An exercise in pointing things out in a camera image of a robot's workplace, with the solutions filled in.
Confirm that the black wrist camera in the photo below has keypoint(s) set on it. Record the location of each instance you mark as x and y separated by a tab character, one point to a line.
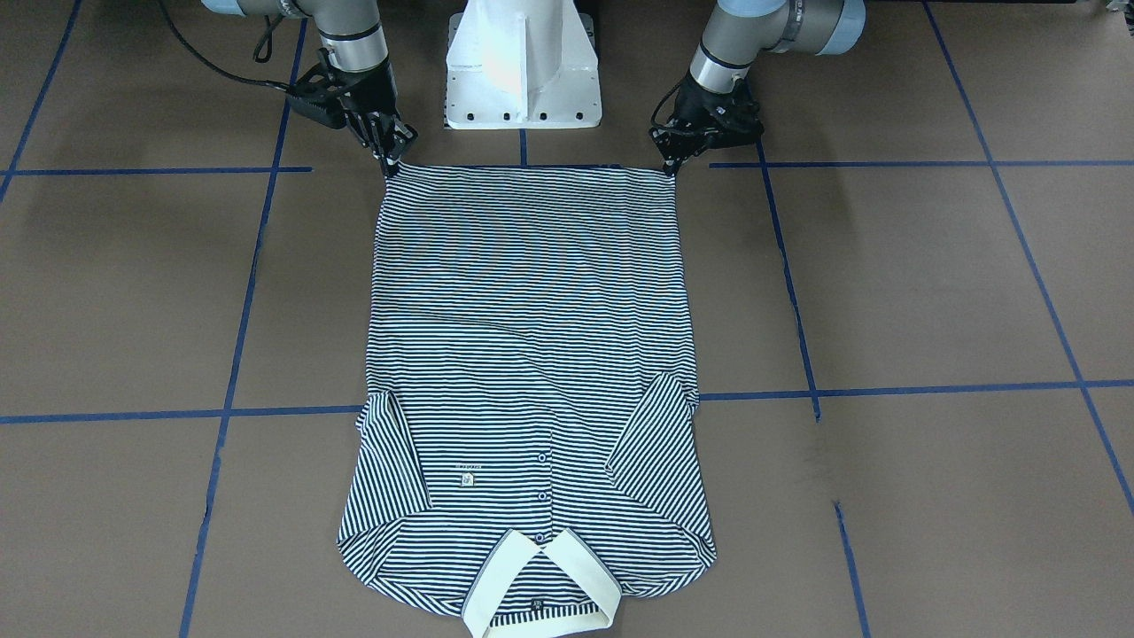
735	121
316	95

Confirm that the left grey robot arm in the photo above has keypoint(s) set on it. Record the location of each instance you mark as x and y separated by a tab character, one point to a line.
737	31

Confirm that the blue white striped polo shirt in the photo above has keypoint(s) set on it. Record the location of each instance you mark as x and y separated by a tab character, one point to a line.
527	454

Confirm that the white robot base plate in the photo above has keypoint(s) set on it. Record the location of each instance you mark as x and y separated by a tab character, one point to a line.
521	65

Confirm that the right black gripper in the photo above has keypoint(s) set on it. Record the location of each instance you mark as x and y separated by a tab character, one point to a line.
373	93

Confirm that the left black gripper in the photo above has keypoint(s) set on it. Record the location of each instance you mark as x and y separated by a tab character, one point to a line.
706	105

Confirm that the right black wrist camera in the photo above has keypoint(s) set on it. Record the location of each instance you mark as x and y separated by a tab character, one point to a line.
316	95

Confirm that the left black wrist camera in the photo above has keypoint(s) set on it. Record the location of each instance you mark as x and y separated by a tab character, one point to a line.
735	121

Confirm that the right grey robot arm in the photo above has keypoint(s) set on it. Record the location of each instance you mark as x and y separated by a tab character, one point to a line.
351	32

